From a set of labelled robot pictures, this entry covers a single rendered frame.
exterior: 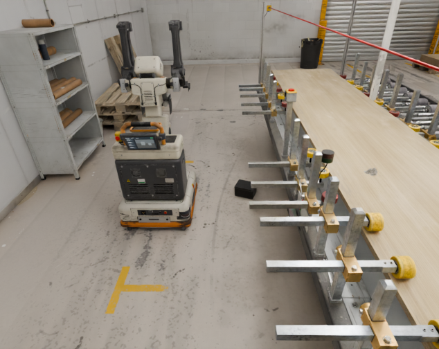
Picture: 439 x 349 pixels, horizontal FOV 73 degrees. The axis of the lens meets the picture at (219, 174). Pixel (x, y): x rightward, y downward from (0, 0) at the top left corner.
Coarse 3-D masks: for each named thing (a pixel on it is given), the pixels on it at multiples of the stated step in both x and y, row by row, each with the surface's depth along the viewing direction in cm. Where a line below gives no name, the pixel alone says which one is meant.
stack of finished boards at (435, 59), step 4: (424, 56) 748; (428, 56) 737; (432, 56) 735; (436, 56) 734; (420, 60) 764; (424, 60) 748; (428, 60) 736; (432, 60) 722; (436, 60) 708; (432, 64) 724; (436, 64) 708
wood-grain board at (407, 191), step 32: (320, 96) 295; (352, 96) 292; (320, 128) 228; (352, 128) 226; (384, 128) 224; (352, 160) 184; (384, 160) 183; (416, 160) 182; (352, 192) 155; (384, 192) 155; (416, 192) 154; (384, 224) 133; (416, 224) 133; (384, 256) 118; (416, 256) 117; (416, 288) 105; (416, 320) 95
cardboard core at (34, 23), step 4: (24, 20) 305; (28, 20) 305; (32, 20) 305; (36, 20) 305; (40, 20) 305; (44, 20) 304; (48, 20) 304; (52, 20) 309; (24, 24) 306; (28, 24) 306; (32, 24) 306; (36, 24) 306; (40, 24) 306; (44, 24) 306; (48, 24) 306; (52, 24) 311
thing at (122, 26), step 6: (120, 24) 241; (126, 24) 242; (120, 30) 241; (126, 30) 244; (120, 36) 243; (126, 36) 245; (126, 42) 245; (126, 48) 247; (126, 54) 248; (126, 60) 250; (126, 66) 252; (132, 66) 253; (132, 72) 253
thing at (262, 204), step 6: (252, 204) 155; (258, 204) 155; (264, 204) 155; (270, 204) 155; (276, 204) 155; (282, 204) 155; (288, 204) 155; (294, 204) 155; (300, 204) 154; (306, 204) 154
